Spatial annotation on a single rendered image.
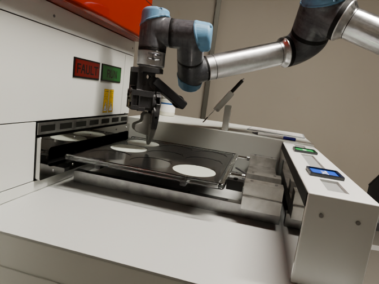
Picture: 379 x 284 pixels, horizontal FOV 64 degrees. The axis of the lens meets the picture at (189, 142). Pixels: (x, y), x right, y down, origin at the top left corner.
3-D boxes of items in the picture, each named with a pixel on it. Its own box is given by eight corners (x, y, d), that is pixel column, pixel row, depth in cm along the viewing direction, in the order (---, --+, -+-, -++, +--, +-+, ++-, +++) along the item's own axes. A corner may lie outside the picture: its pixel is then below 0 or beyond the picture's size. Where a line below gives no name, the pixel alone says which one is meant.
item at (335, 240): (290, 283, 44) (308, 192, 42) (274, 183, 97) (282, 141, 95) (359, 300, 42) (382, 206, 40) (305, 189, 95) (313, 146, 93)
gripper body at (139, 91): (126, 109, 86) (129, 66, 84) (155, 111, 89) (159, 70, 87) (130, 111, 79) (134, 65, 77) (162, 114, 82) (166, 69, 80)
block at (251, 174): (244, 184, 71) (246, 172, 70) (245, 181, 74) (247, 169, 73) (280, 191, 69) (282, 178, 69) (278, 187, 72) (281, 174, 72)
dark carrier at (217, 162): (71, 156, 70) (71, 154, 70) (132, 139, 103) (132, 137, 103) (217, 185, 62) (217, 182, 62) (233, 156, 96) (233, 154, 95)
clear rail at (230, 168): (216, 190, 61) (217, 183, 61) (233, 156, 97) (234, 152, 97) (223, 191, 61) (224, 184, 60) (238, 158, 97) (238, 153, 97)
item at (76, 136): (32, 179, 65) (34, 136, 64) (123, 149, 108) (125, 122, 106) (39, 181, 65) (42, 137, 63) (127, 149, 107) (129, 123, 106)
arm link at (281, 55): (305, 48, 107) (172, 75, 97) (316, 20, 98) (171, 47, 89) (322, 69, 101) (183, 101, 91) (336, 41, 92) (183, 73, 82)
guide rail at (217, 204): (73, 181, 75) (74, 169, 75) (78, 179, 77) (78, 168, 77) (278, 225, 65) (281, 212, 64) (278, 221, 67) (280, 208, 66)
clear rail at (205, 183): (62, 159, 68) (62, 153, 68) (66, 158, 70) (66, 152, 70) (223, 191, 61) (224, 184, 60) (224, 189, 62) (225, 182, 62)
